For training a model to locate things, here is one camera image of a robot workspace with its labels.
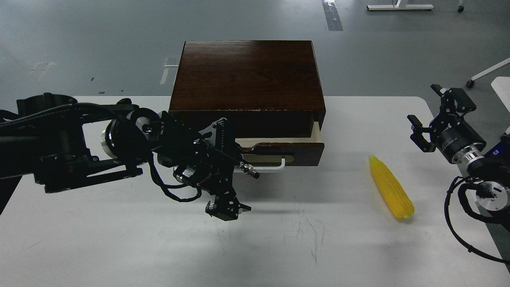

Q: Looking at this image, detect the white drawer handle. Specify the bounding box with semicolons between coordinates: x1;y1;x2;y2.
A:
234;157;286;174

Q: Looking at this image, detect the white chair leg with caster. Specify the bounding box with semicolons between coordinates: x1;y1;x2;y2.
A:
465;57;510;88

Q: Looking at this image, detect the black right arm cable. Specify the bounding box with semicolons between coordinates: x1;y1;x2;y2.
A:
444;175;510;264

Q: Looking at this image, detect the white desk leg base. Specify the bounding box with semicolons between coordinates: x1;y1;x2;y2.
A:
366;0;435;11

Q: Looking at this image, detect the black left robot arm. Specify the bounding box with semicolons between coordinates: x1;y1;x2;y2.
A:
0;93;260;220

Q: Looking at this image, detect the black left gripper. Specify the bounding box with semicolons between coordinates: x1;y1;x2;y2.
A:
158;112;260;220

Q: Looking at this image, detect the dark wooden drawer cabinet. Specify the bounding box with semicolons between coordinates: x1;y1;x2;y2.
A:
168;40;326;138

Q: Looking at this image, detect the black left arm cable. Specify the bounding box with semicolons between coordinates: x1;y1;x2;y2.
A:
147;153;202;202

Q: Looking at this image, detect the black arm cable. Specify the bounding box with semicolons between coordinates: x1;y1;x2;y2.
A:
147;153;202;202
444;175;510;264

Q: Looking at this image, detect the yellow corn cob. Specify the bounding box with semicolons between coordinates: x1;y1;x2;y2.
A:
369;155;415;219

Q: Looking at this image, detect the dark wooden drawer front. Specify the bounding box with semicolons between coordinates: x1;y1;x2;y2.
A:
235;122;325;167

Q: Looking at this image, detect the white table corner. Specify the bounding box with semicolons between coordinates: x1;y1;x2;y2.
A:
490;77;510;112

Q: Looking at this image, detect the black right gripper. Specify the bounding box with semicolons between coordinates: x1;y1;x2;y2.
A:
407;84;486;164

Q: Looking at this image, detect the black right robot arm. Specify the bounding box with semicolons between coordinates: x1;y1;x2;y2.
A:
407;84;509;225

